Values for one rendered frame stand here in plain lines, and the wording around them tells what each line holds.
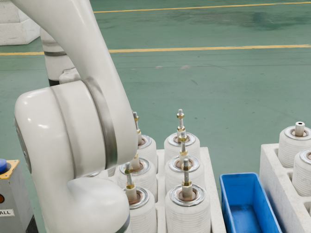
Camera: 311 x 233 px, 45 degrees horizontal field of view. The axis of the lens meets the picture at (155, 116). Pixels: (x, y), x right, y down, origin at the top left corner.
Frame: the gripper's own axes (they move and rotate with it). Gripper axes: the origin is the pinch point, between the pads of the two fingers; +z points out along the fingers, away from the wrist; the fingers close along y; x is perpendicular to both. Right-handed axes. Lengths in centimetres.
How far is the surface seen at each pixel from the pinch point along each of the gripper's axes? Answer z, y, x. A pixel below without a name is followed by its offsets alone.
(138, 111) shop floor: 35, -63, -58
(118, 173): 10.8, -5.0, 6.9
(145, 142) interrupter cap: 10.3, -18.3, 1.4
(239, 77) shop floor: 35, -127, -47
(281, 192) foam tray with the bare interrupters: 20, -34, 33
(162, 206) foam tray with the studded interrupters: 17.7, -9.2, 16.9
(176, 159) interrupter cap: 10.2, -17.9, 13.6
